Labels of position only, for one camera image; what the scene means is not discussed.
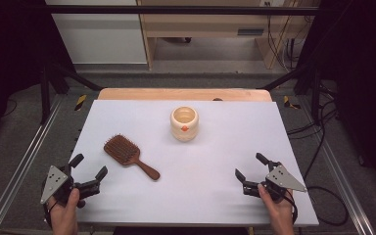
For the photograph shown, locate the person's left hand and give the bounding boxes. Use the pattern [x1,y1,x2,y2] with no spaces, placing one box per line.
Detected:
[47,188,81,235]

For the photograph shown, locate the cream cup with orange mark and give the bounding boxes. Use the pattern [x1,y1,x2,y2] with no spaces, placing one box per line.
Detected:
[169,106,200,142]

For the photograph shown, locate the person's right hand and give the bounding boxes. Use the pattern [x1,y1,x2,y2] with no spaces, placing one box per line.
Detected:
[257,183,296,235]

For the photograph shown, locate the light wooden desk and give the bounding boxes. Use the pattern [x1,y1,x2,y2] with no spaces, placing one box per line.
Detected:
[136,0,321,71]

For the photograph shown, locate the black metal stand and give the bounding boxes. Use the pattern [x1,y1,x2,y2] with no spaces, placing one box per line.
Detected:
[260,62,323,122]
[39,61,104,125]

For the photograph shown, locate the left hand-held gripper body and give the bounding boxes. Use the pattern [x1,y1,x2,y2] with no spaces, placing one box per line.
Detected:
[39,164,101,210]

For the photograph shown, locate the wooden board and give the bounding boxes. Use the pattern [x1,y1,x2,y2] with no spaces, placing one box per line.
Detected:
[97,87,273,103]

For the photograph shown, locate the white table board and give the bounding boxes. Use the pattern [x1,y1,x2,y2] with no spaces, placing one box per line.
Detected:
[44,99,320,228]

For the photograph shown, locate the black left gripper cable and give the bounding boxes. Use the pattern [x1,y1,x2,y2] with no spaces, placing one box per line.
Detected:
[41,184,61,229]

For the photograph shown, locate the black floor cable loop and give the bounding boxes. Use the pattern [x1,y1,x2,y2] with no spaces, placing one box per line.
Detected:
[306,185,350,227]

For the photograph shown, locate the brown wooden hairbrush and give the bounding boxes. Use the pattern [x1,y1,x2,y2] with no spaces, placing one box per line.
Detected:
[103,133,162,181]

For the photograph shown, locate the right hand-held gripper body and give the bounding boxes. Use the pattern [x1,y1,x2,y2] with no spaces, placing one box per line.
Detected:
[243,161,307,204]

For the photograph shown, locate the black floor cables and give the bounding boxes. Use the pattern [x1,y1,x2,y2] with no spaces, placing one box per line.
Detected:
[286,82,340,181]

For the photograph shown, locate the black curtain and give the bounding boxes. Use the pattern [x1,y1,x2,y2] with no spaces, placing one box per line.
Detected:
[297,0,376,199]
[0,0,76,146]

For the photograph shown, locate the bundle of desk cables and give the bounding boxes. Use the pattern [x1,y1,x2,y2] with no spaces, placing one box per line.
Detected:
[264,1,309,71]

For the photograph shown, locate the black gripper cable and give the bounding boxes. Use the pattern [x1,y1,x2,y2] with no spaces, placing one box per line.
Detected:
[41,184,61,229]
[284,189,299,225]

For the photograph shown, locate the black horizontal frame bar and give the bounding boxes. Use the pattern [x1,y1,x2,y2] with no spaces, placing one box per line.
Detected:
[23,4,321,16]

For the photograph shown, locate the aluminium floor rail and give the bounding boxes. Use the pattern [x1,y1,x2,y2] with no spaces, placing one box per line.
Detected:
[317,138,376,235]
[0,94,65,235]

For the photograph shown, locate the yellow black floor tape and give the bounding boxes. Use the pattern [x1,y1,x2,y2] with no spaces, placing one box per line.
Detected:
[282,95,303,111]
[74,94,88,112]

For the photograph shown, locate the white cabinet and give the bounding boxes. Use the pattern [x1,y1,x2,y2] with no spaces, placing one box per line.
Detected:
[44,0,148,65]

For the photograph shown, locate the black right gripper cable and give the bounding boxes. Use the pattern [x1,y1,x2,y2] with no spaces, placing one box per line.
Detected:
[284,189,299,225]

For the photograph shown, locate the person's dark clothing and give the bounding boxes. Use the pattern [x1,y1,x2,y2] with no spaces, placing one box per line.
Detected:
[112,226,251,235]

